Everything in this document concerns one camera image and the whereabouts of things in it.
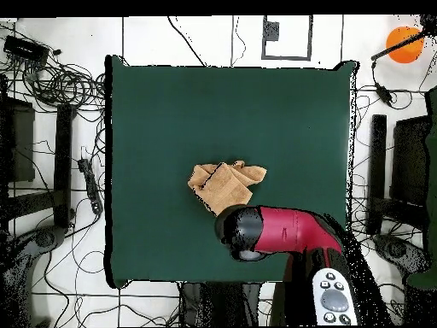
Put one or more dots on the orange ball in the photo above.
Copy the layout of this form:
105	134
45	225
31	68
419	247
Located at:
404	51

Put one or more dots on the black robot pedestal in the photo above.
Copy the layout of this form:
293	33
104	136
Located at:
218	304

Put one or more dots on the dark green table cloth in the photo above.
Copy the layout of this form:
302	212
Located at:
205	119

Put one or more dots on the black power adapter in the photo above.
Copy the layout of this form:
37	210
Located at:
384	94

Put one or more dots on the black electronics box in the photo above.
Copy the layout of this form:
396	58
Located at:
25	49

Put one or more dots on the black power strip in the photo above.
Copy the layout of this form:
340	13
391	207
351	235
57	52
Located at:
90	186

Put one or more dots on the dark flat panel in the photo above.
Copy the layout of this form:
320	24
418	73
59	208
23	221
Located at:
409	160
22	143

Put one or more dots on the yellow terry towel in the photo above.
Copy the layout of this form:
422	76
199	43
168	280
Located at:
225	188

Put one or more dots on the black rod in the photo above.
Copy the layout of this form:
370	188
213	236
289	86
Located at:
392	49

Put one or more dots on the grey square tape outline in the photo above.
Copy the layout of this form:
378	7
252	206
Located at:
263	37

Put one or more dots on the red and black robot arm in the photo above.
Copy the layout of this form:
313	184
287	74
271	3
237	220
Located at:
290	232

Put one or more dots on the black stand bar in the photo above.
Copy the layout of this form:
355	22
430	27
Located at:
63	153
378	153

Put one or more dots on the grey stand base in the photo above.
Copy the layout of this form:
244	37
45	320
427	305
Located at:
44	237
396	249

